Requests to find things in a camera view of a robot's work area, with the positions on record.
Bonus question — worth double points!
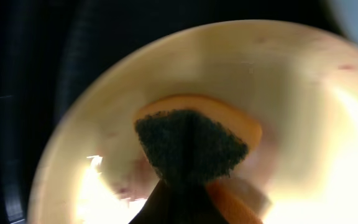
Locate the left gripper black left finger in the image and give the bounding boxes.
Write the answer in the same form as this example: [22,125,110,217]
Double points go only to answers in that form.
[129,180,182,224]

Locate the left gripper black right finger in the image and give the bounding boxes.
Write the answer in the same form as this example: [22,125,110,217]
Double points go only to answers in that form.
[181,185,228,224]

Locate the yellow green scrub sponge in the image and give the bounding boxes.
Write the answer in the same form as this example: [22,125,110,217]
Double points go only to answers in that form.
[134,95,262,223]

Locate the yellow plate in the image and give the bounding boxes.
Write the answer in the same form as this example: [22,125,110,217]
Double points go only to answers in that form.
[28,20,358,223]

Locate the round black serving tray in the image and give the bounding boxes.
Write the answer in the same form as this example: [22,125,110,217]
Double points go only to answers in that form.
[0,0,341,223]

